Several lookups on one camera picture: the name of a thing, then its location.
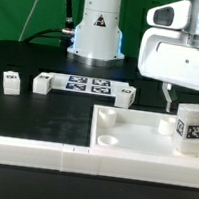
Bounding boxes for black cable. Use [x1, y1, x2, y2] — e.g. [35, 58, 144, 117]
[22, 0, 80, 50]

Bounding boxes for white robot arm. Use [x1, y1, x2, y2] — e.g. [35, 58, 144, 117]
[67, 0, 199, 94]

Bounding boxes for white front obstacle wall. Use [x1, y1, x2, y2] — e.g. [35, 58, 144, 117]
[0, 137, 199, 188]

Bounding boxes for white square tabletop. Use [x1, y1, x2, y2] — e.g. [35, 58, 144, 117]
[90, 105, 199, 160]

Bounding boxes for white base tag plate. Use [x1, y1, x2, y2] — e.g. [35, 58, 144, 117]
[53, 73, 129, 97]

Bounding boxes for white thin cable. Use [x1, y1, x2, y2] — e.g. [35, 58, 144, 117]
[18, 0, 45, 45]

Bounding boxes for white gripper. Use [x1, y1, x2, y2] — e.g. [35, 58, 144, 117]
[138, 27, 199, 113]

